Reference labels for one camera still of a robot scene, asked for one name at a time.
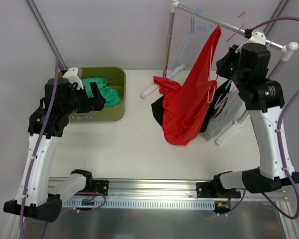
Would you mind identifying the green tank top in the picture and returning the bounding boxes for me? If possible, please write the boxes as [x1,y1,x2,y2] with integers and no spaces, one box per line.
[82,77,121,108]

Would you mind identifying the red tank top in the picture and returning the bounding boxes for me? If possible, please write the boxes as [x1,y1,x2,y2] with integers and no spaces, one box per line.
[153,26,221,146]

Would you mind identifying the black tank top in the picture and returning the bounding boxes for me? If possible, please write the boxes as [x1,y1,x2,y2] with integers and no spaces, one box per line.
[151,90,219,133]

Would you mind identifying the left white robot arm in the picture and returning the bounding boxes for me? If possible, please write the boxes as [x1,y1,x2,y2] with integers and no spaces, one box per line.
[3,78,105,223]

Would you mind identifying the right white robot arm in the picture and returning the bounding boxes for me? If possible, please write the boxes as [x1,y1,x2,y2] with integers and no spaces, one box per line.
[212,43,299,198]

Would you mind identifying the blue hanger with black top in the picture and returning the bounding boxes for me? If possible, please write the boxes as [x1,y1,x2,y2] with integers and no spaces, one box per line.
[214,80,233,110]

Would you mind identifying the grey tank top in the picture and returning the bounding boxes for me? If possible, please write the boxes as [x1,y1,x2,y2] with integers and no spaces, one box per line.
[202,91,243,141]

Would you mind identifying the olive green plastic basket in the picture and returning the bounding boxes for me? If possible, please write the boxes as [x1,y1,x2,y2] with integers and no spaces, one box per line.
[69,66,126,123]

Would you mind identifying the silver white clothes rack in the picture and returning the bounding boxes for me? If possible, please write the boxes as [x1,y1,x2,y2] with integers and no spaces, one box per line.
[140,0,299,146]

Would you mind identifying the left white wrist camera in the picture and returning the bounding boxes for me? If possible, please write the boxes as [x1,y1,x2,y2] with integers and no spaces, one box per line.
[63,67,84,90]

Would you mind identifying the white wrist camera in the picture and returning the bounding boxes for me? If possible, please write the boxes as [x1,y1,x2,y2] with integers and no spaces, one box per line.
[235,29,266,53]
[63,67,84,90]

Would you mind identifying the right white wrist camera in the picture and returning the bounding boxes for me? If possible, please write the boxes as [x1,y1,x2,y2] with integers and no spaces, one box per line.
[235,29,266,53]

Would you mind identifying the white slotted cable duct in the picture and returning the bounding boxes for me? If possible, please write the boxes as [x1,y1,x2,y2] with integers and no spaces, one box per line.
[63,198,215,211]

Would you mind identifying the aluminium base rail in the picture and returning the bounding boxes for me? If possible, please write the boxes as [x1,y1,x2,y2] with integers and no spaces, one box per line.
[48,177,288,201]

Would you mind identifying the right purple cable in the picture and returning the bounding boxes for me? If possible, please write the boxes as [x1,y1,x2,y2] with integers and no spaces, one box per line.
[213,16,299,220]

